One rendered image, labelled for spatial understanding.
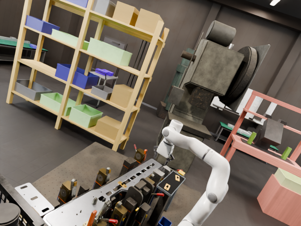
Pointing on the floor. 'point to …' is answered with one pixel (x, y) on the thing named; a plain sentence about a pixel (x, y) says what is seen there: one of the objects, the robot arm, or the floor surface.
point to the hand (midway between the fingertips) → (160, 160)
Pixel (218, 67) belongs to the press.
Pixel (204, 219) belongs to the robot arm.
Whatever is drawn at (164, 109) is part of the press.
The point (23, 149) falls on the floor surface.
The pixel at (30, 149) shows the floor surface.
